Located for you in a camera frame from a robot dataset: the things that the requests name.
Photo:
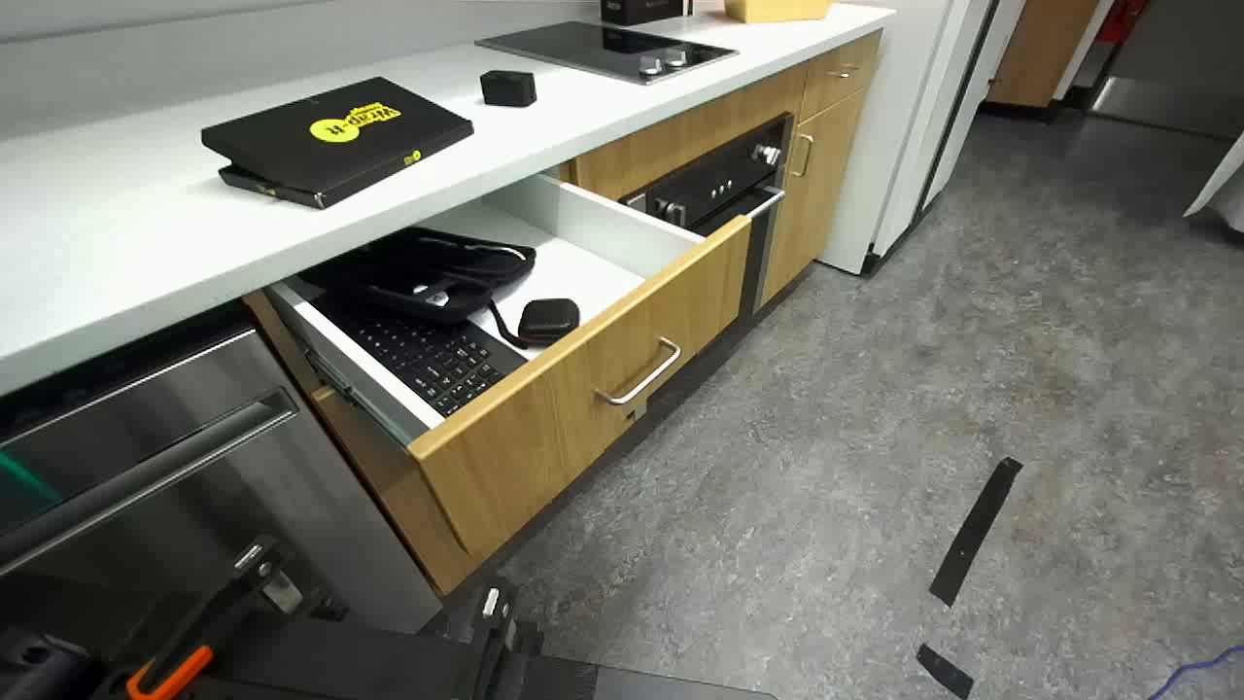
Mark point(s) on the wooden drawer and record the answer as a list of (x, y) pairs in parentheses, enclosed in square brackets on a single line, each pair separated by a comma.
[(520, 444)]

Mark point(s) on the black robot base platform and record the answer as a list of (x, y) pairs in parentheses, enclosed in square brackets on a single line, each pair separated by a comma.
[(77, 643)]

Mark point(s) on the small black pouch in drawer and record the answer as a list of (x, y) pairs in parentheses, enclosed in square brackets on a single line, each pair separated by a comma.
[(545, 319)]

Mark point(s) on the black keyboard in drawer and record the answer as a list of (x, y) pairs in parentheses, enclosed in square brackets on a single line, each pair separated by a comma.
[(441, 364)]

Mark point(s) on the black bag in drawer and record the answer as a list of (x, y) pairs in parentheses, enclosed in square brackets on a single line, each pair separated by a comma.
[(427, 272)]

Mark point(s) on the built-in black oven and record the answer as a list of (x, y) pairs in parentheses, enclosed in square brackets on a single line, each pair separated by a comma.
[(735, 179)]

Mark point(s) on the small black box on counter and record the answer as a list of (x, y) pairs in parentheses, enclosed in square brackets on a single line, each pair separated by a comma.
[(506, 87)]

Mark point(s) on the wooden cabinet door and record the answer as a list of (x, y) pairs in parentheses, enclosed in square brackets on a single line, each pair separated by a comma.
[(813, 176)]

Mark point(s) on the black induction cooktop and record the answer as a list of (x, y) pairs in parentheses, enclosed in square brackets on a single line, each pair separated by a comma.
[(599, 49)]

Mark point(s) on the black appliance on counter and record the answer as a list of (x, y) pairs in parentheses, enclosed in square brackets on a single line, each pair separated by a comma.
[(638, 10)]

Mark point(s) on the black laptop with yellow sticker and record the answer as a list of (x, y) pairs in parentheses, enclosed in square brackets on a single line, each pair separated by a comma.
[(334, 144)]

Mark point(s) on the wooden box on counter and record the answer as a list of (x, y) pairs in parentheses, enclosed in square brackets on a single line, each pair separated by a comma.
[(777, 10)]

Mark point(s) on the long black tape strip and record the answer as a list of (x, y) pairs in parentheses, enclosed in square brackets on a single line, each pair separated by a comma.
[(967, 546)]

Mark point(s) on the white refrigerator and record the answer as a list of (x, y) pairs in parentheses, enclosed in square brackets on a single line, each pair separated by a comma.
[(926, 87)]

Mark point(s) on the short black tape strip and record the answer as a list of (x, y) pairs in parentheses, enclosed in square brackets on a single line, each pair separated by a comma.
[(948, 673)]

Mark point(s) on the stainless steel dishwasher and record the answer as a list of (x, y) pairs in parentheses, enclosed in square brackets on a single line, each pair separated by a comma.
[(286, 491)]

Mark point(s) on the silver drawer handle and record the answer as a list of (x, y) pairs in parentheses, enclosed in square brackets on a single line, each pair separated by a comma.
[(665, 358)]

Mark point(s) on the dishwasher bar handle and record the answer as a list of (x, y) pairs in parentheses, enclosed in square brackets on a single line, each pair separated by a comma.
[(146, 478)]

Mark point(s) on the orange handled clamp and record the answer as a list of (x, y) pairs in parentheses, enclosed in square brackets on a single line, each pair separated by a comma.
[(195, 638)]

